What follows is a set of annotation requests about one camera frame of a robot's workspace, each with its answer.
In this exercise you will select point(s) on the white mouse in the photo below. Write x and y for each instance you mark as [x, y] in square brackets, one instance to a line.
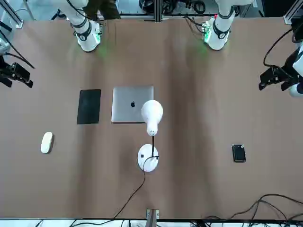
[47, 143]

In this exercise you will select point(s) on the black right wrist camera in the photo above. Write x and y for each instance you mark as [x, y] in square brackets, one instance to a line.
[6, 81]

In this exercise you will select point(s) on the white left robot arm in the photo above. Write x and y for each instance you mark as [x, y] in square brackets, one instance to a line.
[220, 35]

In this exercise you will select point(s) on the black box device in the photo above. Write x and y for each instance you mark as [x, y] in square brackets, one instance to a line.
[297, 28]

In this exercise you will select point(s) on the aluminium frame post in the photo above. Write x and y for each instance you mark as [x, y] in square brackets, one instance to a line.
[158, 11]

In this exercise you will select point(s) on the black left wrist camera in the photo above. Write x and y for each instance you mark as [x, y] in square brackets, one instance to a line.
[286, 85]

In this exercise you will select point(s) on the person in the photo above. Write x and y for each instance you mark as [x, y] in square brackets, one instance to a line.
[104, 9]

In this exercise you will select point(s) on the black mouse pad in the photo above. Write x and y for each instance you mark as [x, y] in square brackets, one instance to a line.
[88, 106]

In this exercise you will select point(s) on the aluminium strut with bracket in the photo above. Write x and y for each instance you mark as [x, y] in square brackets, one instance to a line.
[287, 20]
[19, 24]

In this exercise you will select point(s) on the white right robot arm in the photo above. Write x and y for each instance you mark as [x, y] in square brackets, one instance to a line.
[87, 40]

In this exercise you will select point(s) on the small black object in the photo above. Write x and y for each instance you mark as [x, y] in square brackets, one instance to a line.
[239, 153]

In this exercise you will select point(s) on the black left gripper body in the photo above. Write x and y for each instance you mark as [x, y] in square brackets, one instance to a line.
[285, 73]

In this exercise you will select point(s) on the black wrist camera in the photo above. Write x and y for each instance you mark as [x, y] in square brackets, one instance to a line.
[6, 81]
[286, 85]

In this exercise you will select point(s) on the aluminium post with bracket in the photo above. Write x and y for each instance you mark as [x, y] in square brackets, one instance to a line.
[152, 216]

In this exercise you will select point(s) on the white desk lamp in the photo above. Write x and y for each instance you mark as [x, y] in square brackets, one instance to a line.
[152, 113]

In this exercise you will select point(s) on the silver laptop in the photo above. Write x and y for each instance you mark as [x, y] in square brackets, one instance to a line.
[125, 104]

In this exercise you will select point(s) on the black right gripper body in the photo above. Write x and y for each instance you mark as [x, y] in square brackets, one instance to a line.
[6, 67]

